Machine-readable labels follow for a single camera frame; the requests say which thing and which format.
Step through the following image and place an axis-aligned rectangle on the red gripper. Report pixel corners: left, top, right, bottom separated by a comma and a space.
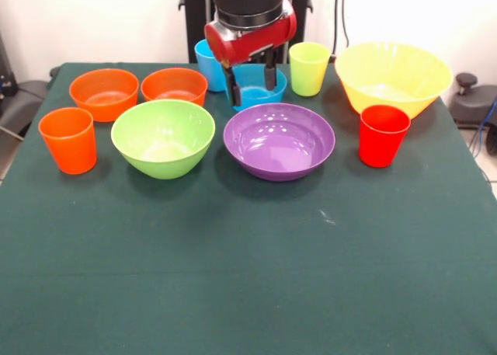
204, 0, 298, 107

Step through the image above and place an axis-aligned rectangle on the blue bowl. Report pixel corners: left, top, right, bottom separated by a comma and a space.
224, 63, 288, 113

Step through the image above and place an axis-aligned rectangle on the lime green cup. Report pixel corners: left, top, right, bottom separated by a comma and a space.
288, 42, 332, 97

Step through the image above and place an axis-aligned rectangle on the blue cup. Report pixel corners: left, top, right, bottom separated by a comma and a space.
193, 39, 228, 93

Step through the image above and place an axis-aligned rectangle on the purple bowl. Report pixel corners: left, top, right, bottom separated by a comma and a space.
222, 103, 336, 183

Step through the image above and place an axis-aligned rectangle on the orange bowl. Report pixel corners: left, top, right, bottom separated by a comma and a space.
140, 68, 209, 107
68, 68, 140, 123

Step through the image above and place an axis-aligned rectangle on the green bowl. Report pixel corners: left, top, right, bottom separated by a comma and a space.
110, 99, 217, 180

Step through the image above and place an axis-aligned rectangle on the large yellow bowl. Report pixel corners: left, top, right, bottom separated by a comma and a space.
334, 40, 454, 120

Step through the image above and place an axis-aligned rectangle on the red cup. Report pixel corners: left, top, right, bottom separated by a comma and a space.
358, 104, 412, 169

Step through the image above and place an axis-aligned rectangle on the dark green tablecloth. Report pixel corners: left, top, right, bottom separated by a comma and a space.
0, 62, 497, 355

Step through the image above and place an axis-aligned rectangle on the orange cup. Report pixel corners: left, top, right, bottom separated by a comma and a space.
37, 106, 98, 176

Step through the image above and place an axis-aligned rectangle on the black chair base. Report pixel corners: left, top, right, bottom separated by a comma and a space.
449, 72, 497, 129

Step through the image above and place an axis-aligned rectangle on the dark grey chair base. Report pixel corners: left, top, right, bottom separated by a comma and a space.
0, 79, 50, 138

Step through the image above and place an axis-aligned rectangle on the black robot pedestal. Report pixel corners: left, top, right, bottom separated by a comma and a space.
179, 0, 325, 64

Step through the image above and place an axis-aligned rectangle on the black hanging cable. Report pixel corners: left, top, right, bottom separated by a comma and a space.
332, 0, 351, 57

